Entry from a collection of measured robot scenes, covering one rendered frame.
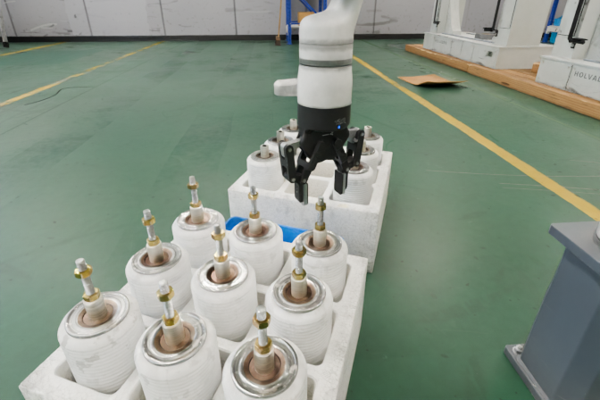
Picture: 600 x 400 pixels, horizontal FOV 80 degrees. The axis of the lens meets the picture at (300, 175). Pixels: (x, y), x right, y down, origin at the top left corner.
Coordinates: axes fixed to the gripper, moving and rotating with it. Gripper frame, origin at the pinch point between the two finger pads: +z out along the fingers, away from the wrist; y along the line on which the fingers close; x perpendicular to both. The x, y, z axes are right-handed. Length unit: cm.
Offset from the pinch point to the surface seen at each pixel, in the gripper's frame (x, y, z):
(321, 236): -1.1, -0.4, 7.9
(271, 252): 4.1, -7.1, 12.1
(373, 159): 24.6, 32.7, 11.2
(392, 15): 470, 451, -3
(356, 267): -1.6, 7.1, 17.3
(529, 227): 3, 78, 35
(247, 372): -15.9, -19.6, 10.0
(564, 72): 82, 246, 17
